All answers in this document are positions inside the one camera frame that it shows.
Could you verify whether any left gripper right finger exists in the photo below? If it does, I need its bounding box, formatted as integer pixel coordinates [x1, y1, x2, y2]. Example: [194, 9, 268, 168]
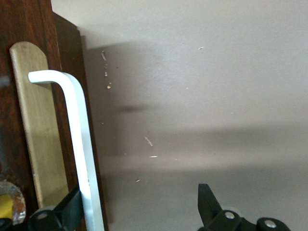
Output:
[197, 183, 292, 231]

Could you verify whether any wooden drawer with white handle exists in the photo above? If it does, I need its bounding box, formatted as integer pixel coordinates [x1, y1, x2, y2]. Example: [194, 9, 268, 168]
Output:
[0, 0, 105, 231]

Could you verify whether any dark brown wooden cabinet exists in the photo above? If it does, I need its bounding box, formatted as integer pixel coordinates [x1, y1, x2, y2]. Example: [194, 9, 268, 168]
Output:
[49, 11, 114, 225]

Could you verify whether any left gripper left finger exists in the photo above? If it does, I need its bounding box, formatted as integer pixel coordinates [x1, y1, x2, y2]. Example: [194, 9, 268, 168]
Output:
[27, 184, 86, 231]

